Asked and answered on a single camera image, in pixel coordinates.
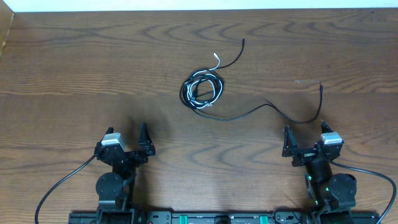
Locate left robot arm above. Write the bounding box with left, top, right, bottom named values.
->
left=94, top=123, right=155, bottom=223

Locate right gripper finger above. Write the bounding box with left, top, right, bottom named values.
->
left=321, top=120, right=332, bottom=134
left=282, top=125, right=298, bottom=157

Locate clear tape strip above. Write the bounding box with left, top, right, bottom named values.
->
left=294, top=79, right=322, bottom=85

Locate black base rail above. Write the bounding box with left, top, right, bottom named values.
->
left=68, top=210, right=381, bottom=224

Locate black cable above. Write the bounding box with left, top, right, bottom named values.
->
left=179, top=37, right=324, bottom=125

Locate camera cable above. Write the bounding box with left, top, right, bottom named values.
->
left=329, top=160, right=397, bottom=224
left=34, top=154, right=98, bottom=224

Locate left camera cable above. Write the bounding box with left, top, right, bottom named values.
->
left=34, top=154, right=98, bottom=224

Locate right camera cable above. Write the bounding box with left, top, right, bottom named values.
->
left=329, top=160, right=397, bottom=224

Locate white cable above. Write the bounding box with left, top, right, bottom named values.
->
left=184, top=52, right=224, bottom=110

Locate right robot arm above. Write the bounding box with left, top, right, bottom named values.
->
left=282, top=121, right=357, bottom=223

